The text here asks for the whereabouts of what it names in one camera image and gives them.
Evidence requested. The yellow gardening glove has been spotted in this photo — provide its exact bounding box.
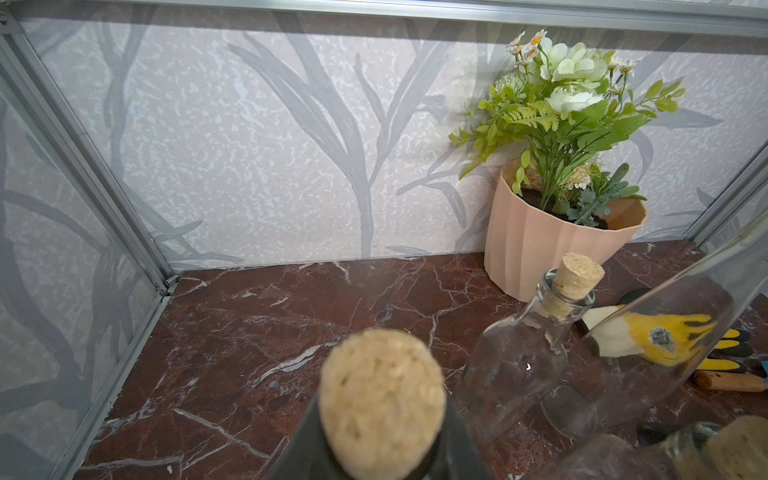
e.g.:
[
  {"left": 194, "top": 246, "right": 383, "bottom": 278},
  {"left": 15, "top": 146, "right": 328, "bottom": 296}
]
[{"left": 581, "top": 288, "right": 754, "bottom": 369}]

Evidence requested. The blue hand rake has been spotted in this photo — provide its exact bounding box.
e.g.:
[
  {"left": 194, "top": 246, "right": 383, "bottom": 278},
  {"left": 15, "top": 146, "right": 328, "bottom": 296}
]
[{"left": 693, "top": 359, "right": 767, "bottom": 393}]

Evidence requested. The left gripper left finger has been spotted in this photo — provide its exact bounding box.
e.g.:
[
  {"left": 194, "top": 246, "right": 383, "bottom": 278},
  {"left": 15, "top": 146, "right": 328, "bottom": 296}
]
[{"left": 268, "top": 398, "right": 336, "bottom": 480}]

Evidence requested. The green artificial plant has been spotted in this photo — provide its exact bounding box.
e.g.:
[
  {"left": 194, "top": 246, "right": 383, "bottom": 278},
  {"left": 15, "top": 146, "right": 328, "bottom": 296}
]
[{"left": 450, "top": 29, "right": 686, "bottom": 228}]

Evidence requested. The pink flower pot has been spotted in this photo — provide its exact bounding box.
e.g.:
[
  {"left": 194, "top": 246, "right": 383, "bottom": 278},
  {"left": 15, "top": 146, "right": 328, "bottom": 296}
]
[{"left": 484, "top": 160, "right": 647, "bottom": 303}]

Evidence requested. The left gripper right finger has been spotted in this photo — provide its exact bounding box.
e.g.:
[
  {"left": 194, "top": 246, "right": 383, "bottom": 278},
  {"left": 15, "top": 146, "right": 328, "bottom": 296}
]
[{"left": 440, "top": 407, "right": 494, "bottom": 480}]

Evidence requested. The short glass bottle gold label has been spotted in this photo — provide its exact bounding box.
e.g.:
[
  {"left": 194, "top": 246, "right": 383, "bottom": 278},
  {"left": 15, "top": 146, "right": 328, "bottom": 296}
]
[{"left": 454, "top": 253, "right": 605, "bottom": 446}]

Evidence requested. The tall slim glass bottle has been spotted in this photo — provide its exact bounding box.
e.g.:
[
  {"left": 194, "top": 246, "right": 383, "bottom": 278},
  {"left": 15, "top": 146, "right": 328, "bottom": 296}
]
[{"left": 541, "top": 214, "right": 767, "bottom": 440}]

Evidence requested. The glass bottle with red label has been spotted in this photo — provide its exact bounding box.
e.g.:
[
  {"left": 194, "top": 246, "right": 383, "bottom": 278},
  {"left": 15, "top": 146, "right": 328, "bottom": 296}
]
[{"left": 318, "top": 329, "right": 447, "bottom": 479}]

